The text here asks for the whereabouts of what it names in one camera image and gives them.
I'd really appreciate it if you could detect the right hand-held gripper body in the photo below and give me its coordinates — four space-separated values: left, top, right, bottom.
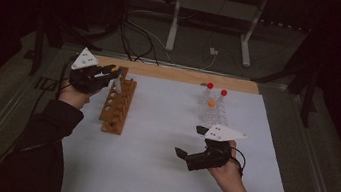
182 119 250 180

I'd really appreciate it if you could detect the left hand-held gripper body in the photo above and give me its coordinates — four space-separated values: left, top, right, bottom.
67 45 116 98

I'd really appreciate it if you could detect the orange cap test tube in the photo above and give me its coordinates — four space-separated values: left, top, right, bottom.
107 65 126 95
205 99 217 116

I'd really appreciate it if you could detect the clear plastic test tube rack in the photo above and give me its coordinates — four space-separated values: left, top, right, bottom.
193 83 234 133

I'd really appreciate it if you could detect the wooden test tube rack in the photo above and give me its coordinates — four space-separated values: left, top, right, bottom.
96 64 140 138

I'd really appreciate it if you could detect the red cap test tube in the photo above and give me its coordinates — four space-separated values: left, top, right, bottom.
202 82 215 106
216 88 229 113

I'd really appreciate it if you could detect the person's left hand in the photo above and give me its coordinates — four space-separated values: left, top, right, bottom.
56 79 107 114

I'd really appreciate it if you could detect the person's right hand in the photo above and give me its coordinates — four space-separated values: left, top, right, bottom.
204 137 259 192

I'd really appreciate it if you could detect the white table mat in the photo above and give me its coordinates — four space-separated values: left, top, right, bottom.
55 63 310 192

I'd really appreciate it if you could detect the wooden table board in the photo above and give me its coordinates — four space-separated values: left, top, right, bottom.
94 54 262 95

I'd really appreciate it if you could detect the black tripod stand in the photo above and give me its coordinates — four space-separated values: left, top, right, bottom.
28 13 107 86
245 21 329 129

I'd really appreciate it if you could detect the white metal stand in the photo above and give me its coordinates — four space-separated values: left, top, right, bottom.
163 0 271 70

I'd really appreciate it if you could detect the left hand-held gripper cable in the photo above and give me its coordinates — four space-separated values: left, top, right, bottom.
54 52 81 104

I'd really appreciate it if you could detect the hand-held gripper cable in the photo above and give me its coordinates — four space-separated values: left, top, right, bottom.
54 52 81 104
226 147 249 178

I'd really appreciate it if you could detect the right hand-held gripper cable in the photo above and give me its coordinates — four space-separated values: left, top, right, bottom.
226 147 249 178

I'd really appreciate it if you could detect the bundle of black cables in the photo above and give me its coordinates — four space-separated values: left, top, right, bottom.
109 0 170 66

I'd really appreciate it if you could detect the white cable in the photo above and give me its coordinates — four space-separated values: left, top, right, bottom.
122 18 221 73

